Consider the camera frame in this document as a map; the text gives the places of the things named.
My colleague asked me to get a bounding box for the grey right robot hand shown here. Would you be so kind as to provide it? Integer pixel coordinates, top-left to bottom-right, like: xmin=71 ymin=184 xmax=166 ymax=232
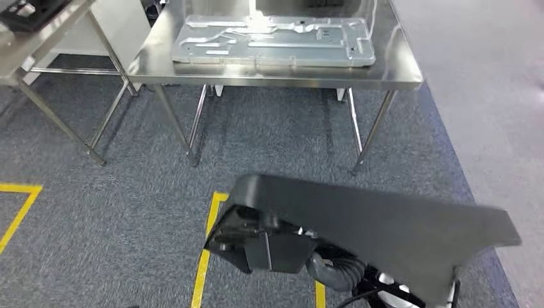
xmin=305 ymin=252 xmax=330 ymax=284

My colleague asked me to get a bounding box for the black plastic plate bracket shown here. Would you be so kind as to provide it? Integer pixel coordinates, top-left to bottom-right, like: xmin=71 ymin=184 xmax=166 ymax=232
xmin=203 ymin=173 xmax=523 ymax=307

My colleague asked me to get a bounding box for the stainless steel workbench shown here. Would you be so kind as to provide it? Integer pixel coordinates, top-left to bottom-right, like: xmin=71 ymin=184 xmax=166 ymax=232
xmin=126 ymin=0 xmax=425 ymax=176

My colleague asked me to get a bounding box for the grey stamped metal plate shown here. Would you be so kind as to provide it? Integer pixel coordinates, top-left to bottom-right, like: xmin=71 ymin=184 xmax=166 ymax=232
xmin=171 ymin=13 xmax=377 ymax=69

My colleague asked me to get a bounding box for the white cabinet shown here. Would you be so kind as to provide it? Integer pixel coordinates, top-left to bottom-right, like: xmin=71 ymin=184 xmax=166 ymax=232
xmin=21 ymin=0 xmax=153 ymax=87

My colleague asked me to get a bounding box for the stainless steel table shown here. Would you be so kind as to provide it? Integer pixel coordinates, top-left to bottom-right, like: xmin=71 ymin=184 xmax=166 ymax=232
xmin=0 ymin=0 xmax=140 ymax=167

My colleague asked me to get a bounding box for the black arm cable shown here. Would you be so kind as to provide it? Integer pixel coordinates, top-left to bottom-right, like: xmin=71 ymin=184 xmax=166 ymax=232
xmin=336 ymin=289 xmax=379 ymax=308

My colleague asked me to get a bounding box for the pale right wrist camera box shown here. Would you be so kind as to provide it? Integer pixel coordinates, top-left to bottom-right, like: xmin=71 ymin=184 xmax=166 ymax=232
xmin=441 ymin=278 xmax=462 ymax=308

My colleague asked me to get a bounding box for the black plastic frame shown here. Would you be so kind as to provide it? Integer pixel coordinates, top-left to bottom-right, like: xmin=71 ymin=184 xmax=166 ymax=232
xmin=0 ymin=0 xmax=72 ymax=33

